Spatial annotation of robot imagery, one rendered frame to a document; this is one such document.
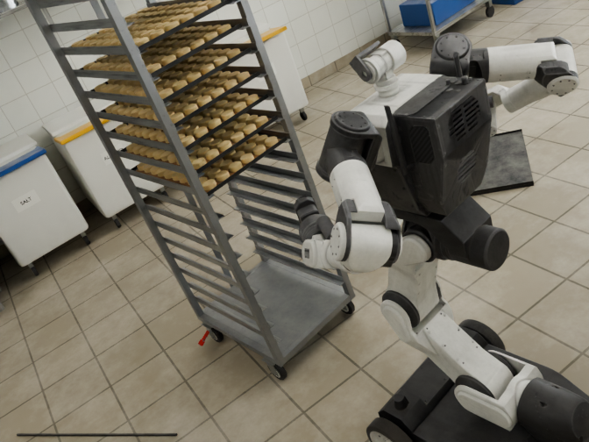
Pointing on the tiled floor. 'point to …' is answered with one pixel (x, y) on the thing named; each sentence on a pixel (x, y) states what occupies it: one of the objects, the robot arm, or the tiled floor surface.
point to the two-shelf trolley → (433, 20)
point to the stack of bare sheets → (506, 164)
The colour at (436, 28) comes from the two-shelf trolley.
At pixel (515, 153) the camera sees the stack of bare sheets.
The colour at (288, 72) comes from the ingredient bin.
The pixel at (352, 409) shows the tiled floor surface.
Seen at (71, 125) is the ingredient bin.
